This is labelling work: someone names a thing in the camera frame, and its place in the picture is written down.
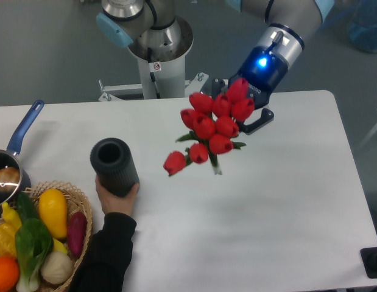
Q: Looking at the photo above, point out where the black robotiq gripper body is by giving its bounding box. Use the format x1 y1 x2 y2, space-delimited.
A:
228 45 289 109

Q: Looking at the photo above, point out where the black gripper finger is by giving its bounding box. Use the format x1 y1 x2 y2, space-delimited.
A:
209 78 228 99
237 107 275 135

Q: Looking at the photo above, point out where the red tulip bouquet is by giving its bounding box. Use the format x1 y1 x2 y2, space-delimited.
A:
163 78 255 176

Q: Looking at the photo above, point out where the dark grey ribbed vase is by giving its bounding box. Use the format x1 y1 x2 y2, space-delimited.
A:
90 137 139 198

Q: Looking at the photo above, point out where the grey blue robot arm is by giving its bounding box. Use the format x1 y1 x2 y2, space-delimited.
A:
96 1 334 134

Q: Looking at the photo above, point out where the black sleeved forearm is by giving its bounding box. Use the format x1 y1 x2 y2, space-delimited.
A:
68 212 136 291

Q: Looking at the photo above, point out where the person's hand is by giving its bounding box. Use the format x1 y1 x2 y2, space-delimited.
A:
95 176 140 217

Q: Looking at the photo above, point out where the blue translucent bag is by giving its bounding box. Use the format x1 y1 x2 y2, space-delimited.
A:
347 1 377 54

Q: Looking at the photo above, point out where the black device at table edge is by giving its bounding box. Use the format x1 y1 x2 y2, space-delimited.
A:
360 247 377 279

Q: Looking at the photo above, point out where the woven wicker basket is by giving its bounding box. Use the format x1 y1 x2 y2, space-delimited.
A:
0 179 94 292

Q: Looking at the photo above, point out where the purple eggplant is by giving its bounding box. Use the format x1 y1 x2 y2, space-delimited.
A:
67 212 87 257

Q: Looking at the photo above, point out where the yellow squash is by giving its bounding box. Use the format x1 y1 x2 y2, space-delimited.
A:
38 189 68 241

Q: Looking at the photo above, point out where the dark green cucumber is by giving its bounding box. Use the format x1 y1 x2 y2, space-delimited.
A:
16 192 39 223

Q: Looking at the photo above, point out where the yellow banana piece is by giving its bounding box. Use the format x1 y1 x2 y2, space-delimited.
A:
53 238 68 255

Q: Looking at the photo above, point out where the bread roll in pan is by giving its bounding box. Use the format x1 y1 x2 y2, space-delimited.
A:
0 167 20 193

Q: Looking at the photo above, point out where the green bok choy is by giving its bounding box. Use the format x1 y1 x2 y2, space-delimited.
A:
15 218 53 291

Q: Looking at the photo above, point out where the white garlic bulb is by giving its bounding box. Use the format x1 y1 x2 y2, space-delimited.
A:
40 251 73 285

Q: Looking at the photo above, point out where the small yellow pepper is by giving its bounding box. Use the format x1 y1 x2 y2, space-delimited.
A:
1 202 22 231

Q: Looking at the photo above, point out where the yellow bell pepper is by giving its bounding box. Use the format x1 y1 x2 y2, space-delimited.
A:
0 223 17 258

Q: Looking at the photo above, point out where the orange fruit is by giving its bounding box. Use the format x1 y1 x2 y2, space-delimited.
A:
0 256 19 291

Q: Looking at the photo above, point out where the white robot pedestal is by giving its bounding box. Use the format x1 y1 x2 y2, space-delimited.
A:
99 16 209 101

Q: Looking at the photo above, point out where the blue handled saucepan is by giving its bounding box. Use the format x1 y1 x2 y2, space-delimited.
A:
0 100 44 217

